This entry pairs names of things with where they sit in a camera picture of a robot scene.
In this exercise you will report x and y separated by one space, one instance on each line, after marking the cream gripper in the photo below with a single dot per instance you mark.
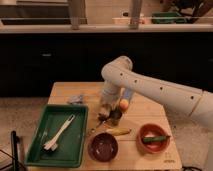
106 107

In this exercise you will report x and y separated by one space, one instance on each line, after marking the brown chalkboard eraser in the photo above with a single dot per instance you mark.
103 116

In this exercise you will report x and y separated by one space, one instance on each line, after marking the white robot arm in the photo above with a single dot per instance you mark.
193 102

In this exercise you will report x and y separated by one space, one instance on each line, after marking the green plastic tray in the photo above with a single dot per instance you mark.
59 137

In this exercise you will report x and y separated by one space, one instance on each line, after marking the metal measuring cup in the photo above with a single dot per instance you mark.
114 118

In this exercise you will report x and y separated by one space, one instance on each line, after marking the orange fruit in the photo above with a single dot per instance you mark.
124 105

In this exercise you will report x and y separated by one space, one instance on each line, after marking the yellow banana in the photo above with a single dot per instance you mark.
118 132

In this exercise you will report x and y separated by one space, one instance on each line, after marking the blue sponge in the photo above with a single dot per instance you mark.
128 94

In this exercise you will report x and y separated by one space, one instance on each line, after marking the crumpled grey cloth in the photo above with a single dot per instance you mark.
75 99

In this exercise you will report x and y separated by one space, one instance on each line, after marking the dark maroon bowl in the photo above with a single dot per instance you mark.
103 147

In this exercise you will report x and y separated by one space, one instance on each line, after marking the orange bowl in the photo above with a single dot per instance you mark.
151 130

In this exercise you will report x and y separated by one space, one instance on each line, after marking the green cucumber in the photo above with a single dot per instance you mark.
149 140

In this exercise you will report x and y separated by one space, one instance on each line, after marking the white dish brush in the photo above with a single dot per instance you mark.
52 143

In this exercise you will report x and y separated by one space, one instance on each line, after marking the green background bin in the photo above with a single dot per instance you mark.
168 18

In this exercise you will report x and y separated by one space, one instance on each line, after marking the black chair frame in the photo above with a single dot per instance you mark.
13 164

